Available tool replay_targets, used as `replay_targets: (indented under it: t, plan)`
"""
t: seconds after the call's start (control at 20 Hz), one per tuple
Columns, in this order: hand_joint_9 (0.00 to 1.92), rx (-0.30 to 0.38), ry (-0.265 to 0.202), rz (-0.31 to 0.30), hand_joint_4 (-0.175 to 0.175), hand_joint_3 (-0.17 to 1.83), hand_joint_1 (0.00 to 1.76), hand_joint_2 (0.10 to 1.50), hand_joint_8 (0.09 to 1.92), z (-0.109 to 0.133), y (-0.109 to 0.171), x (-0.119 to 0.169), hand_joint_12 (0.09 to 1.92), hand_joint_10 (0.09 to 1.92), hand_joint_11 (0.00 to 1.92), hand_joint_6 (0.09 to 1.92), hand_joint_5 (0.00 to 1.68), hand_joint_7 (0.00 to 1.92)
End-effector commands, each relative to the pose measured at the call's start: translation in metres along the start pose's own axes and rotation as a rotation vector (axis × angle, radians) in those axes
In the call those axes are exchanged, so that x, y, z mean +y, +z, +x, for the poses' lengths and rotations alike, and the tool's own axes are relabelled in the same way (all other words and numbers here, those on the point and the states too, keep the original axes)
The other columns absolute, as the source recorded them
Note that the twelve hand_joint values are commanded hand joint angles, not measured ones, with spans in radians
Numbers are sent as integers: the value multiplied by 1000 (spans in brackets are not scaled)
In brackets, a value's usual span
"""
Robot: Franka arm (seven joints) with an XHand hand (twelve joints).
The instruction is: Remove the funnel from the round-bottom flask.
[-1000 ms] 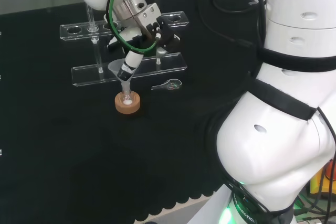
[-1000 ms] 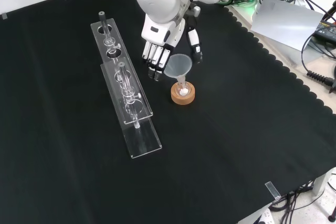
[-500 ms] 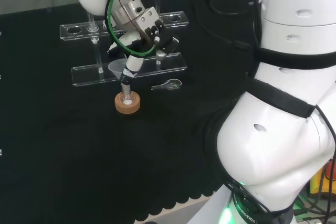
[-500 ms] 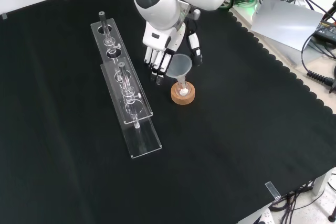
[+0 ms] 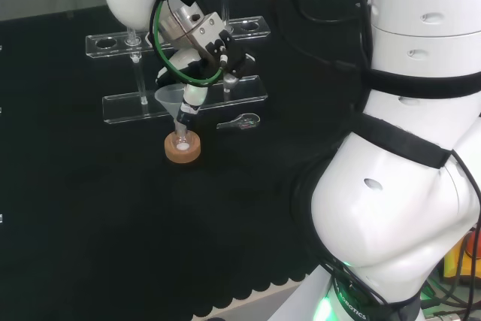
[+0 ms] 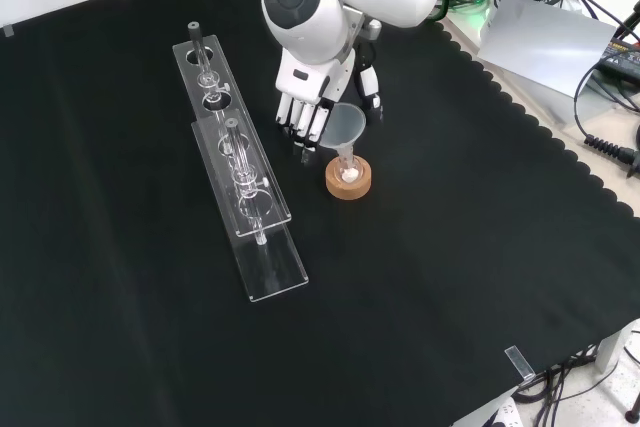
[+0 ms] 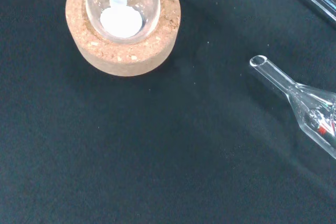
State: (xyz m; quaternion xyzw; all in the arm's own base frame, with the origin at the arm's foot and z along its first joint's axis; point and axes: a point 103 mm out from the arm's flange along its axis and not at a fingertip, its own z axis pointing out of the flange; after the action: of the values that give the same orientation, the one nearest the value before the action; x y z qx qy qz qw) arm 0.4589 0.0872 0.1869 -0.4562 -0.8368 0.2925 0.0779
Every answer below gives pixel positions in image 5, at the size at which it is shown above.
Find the round-bottom glass flask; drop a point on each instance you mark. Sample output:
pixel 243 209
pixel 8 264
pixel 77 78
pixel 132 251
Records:
pixel 182 146

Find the small glass weighing funnel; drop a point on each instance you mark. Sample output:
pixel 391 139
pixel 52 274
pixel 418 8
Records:
pixel 248 122

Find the translucent plastic funnel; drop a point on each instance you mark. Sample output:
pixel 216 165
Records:
pixel 167 97

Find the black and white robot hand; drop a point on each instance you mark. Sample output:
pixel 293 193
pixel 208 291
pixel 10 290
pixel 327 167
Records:
pixel 193 95

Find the yellow stop button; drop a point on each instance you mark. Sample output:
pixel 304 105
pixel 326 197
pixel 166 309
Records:
pixel 452 266

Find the black bench cloth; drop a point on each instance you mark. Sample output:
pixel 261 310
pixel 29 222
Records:
pixel 94 223

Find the clear funnel stand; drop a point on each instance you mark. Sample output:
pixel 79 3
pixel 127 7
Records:
pixel 124 108

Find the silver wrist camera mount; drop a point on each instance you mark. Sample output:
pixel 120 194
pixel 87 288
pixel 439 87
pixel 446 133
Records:
pixel 195 31

